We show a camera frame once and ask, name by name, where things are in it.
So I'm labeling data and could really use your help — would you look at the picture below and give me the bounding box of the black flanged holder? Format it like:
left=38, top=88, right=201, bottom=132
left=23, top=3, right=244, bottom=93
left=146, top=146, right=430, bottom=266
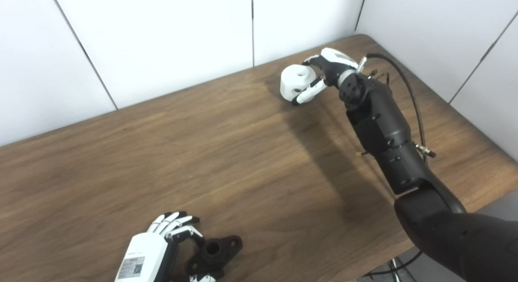
left=185, top=235, right=244, bottom=281

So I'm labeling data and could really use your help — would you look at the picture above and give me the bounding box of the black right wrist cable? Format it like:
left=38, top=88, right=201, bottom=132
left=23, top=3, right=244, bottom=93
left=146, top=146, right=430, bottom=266
left=356, top=53, right=437, bottom=166

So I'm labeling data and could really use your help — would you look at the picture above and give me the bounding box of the black floor cable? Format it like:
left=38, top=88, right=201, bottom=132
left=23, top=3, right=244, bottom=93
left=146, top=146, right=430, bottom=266
left=362, top=250, right=424, bottom=277

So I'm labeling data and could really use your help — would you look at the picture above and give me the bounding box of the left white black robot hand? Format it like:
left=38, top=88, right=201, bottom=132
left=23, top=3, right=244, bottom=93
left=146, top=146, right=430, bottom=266
left=115, top=211, right=217, bottom=282

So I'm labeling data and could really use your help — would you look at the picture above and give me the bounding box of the round white piece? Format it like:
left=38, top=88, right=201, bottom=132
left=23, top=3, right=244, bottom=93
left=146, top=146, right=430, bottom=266
left=280, top=65, right=324, bottom=101

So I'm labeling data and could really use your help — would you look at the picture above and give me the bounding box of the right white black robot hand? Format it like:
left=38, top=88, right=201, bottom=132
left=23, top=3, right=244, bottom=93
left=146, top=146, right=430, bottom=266
left=291, top=48, right=360, bottom=106

